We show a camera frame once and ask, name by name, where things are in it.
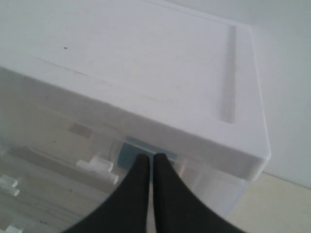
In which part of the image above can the teal label pill bottle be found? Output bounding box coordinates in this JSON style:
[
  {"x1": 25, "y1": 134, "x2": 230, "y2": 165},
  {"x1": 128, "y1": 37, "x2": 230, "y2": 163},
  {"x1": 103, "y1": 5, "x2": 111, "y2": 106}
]
[{"x1": 117, "y1": 137, "x2": 177, "y2": 170}]

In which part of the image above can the white plastic drawer cabinet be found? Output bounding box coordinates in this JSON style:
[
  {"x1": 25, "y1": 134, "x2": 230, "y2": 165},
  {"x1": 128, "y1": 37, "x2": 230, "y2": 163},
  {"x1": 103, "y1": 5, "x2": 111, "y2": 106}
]
[{"x1": 0, "y1": 0, "x2": 271, "y2": 233}]

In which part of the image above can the bottom wide clear drawer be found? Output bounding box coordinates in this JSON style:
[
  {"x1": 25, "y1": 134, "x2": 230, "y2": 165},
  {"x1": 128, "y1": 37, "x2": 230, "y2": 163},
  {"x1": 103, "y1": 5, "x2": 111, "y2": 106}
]
[{"x1": 0, "y1": 216, "x2": 65, "y2": 233}]

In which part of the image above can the wide clear drawer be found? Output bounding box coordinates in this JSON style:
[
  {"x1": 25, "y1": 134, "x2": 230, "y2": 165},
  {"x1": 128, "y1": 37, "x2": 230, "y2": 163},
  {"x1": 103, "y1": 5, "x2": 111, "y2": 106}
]
[
  {"x1": 0, "y1": 216, "x2": 65, "y2": 233},
  {"x1": 0, "y1": 148, "x2": 119, "y2": 230}
]

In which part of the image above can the small drawer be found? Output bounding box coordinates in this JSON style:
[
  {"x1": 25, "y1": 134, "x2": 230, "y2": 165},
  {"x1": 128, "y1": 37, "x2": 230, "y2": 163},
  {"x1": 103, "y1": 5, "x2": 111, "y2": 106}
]
[{"x1": 0, "y1": 106, "x2": 248, "y2": 216}]

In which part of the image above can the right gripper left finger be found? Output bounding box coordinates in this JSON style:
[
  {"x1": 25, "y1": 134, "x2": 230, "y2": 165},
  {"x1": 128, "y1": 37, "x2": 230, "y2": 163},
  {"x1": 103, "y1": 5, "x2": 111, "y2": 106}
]
[{"x1": 64, "y1": 154, "x2": 150, "y2": 233}]

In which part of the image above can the middle wide clear drawer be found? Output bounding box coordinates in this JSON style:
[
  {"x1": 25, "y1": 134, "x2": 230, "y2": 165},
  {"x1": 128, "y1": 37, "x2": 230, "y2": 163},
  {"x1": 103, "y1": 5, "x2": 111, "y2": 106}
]
[{"x1": 0, "y1": 148, "x2": 119, "y2": 230}]

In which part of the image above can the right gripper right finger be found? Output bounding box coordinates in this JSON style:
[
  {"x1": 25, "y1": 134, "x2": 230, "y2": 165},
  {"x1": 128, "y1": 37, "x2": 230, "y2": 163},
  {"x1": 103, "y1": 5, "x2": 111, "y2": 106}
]
[{"x1": 153, "y1": 153, "x2": 236, "y2": 233}]

